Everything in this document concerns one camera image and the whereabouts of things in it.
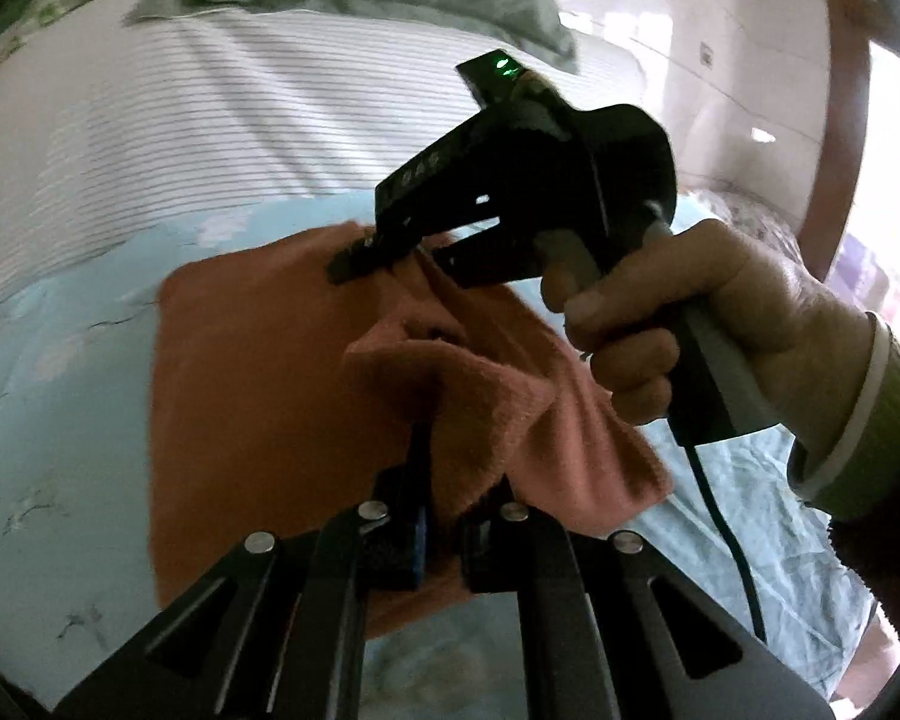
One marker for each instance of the grey sleeve forearm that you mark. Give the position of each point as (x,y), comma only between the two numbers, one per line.
(858,483)

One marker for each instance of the white striped blanket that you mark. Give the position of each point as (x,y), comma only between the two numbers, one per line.
(107,129)

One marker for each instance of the brown wooden door frame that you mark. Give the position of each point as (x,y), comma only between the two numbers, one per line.
(844,135)

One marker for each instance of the person's right hand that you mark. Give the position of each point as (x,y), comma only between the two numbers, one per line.
(808,350)

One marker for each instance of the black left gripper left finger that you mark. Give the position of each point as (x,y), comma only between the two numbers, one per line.
(383,539)

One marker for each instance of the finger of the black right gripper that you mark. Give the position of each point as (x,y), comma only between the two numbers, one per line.
(489,258)
(369,255)

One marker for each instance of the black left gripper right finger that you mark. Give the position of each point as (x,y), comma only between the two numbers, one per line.
(509,545)

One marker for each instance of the orange knit cloth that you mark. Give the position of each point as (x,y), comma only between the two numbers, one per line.
(277,396)

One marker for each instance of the light blue floral bedsheet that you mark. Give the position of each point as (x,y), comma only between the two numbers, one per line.
(75,580)

